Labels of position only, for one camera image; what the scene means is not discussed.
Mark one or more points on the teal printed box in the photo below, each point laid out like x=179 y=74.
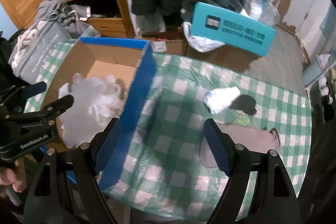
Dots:
x=231 y=27

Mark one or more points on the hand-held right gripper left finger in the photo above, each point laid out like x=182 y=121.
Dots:
x=109 y=146

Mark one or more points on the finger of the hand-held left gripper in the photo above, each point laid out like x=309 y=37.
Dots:
x=60 y=105
x=34 y=90

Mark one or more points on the labelled brown cardboard box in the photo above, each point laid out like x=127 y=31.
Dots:
x=173 y=45

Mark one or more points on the long pinkish grey cloth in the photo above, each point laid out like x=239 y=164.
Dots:
x=246 y=140

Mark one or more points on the blue cardboard box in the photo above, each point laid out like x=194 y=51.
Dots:
x=105 y=66

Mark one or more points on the pile of grey clothes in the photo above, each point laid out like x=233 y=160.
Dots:
x=65 y=14

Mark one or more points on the light green cloth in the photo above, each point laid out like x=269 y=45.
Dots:
x=242 y=119

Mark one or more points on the green white checked tablecloth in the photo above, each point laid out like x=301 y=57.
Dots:
x=183 y=113

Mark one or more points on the white mesh bath loofah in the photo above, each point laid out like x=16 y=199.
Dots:
x=92 y=106

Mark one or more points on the group of assorted shoes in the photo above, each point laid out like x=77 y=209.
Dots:
x=326 y=100

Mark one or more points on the grey printed tote bag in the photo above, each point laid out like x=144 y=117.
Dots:
x=44 y=53

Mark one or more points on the white black patterned cloth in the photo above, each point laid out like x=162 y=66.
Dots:
x=220 y=100

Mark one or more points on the dark cloth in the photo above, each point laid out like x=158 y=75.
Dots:
x=320 y=166

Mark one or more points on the dark grey sock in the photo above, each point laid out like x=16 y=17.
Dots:
x=245 y=104

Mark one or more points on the person's left hand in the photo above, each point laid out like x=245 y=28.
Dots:
x=11 y=176

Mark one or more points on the small white plastic bag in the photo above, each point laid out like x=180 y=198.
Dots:
x=324 y=58

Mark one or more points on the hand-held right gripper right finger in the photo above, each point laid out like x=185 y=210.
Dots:
x=219 y=149

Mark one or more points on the clear plastic bag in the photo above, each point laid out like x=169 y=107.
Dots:
x=270 y=15

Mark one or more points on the shoe rack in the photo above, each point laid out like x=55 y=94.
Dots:
x=330 y=98

